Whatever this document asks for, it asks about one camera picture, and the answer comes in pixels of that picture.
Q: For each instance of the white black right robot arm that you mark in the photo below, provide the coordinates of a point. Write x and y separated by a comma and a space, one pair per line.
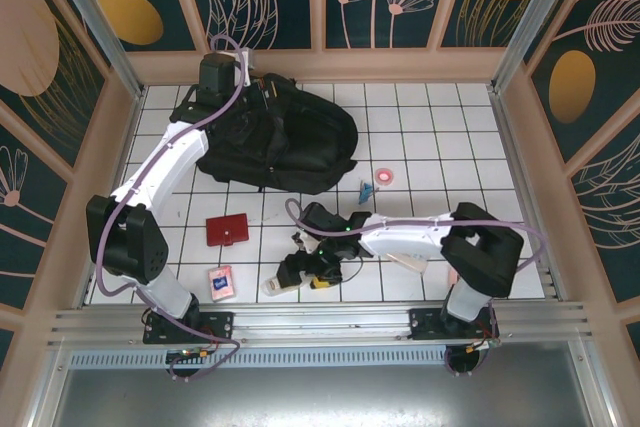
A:
480, 252

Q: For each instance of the clear face mask pack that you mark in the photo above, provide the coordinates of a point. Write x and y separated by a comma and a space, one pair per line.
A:
412, 262

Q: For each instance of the blue clip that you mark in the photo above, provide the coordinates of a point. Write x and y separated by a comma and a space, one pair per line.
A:
365, 193

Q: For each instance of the pink tape roll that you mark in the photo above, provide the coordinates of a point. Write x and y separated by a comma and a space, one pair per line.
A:
385, 175

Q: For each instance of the black backpack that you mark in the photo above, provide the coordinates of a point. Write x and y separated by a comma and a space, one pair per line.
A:
290, 142

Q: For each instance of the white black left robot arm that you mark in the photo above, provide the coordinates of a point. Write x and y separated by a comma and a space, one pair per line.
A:
165, 172

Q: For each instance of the aluminium side rail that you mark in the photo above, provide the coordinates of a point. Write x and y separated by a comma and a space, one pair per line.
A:
530, 172
107, 172

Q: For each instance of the pink tissue pack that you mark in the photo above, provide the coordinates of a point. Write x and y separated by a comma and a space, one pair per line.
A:
221, 284

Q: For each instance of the aluminium mounting rail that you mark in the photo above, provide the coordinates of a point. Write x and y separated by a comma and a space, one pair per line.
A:
320, 324

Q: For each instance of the red wallet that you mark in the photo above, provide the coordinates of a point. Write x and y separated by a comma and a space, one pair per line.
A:
227, 230

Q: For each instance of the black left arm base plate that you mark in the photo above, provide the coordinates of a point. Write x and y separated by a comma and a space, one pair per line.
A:
220, 326

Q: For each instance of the aluminium frame post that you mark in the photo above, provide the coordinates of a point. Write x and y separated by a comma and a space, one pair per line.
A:
535, 17
95, 22

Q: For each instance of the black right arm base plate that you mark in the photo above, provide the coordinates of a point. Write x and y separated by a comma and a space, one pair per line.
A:
425, 324

